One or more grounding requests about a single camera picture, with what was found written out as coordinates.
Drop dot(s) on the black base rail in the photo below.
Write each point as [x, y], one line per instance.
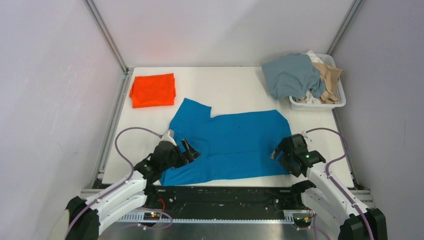
[225, 203]

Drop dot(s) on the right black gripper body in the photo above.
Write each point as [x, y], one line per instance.
[285, 160]

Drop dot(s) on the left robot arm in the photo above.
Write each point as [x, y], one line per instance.
[89, 217]

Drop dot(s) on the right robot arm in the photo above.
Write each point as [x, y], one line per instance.
[324, 194]

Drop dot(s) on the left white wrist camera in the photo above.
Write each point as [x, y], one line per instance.
[168, 136]

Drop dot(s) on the folded orange t shirt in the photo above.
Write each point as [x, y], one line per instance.
[153, 91]

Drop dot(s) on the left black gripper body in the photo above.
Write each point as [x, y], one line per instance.
[177, 160]

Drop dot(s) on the aluminium frame rail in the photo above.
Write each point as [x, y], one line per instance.
[149, 217]

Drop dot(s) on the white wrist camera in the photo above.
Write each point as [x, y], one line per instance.
[305, 136]
[168, 136]

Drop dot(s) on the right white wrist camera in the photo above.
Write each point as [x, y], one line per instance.
[305, 136]

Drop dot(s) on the beige t shirt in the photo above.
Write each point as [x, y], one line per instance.
[330, 76]

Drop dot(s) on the white laundry basket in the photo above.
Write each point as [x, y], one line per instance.
[310, 103]

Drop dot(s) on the grey blue t shirt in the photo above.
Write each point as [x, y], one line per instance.
[292, 75]

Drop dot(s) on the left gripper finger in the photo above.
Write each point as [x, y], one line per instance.
[188, 154]
[196, 153]

